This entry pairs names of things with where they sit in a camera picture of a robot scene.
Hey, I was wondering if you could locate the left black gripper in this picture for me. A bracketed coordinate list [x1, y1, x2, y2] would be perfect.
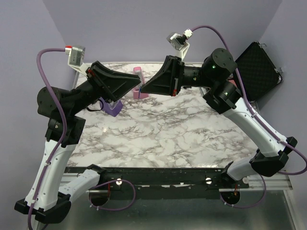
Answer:
[68, 60, 140, 116]

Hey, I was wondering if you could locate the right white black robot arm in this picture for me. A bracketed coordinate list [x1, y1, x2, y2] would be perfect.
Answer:
[141, 48, 297, 188]

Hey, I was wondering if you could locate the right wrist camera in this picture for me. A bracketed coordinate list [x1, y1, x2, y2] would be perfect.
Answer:
[166, 29, 193, 61]

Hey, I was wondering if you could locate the aluminium frame extrusion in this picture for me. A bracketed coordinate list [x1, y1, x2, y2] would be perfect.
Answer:
[247, 173, 293, 191]

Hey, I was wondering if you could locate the purple metronome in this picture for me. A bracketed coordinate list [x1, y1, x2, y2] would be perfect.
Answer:
[99, 98, 123, 117]

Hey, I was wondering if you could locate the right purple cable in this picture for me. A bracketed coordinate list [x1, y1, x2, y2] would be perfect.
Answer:
[190, 25, 307, 208]

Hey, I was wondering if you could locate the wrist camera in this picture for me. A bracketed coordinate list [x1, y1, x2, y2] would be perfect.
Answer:
[65, 45, 87, 75]
[166, 29, 193, 61]

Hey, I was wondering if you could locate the pink metronome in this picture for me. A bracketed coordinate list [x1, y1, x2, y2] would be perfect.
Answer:
[132, 66, 149, 100]

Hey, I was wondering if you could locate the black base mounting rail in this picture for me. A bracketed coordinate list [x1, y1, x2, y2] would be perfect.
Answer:
[64, 165, 250, 199]

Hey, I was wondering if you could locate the red playing card deck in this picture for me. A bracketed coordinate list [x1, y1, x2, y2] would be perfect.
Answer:
[227, 80, 236, 87]

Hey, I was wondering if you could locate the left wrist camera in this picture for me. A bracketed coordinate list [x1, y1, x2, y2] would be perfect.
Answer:
[65, 45, 87, 75]

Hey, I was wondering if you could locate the purple cable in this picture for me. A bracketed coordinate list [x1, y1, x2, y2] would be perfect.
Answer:
[190, 25, 307, 208]
[27, 48, 136, 230]

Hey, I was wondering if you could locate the black poker chip case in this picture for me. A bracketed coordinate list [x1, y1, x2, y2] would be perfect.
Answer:
[236, 42, 283, 102]

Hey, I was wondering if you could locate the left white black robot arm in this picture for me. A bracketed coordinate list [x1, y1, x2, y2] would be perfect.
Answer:
[14, 62, 141, 230]

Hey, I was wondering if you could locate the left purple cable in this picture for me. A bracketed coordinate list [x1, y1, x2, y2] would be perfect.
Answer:
[27, 48, 136, 230]

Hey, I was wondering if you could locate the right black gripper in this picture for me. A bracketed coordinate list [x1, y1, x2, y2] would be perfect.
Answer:
[140, 56, 215, 97]

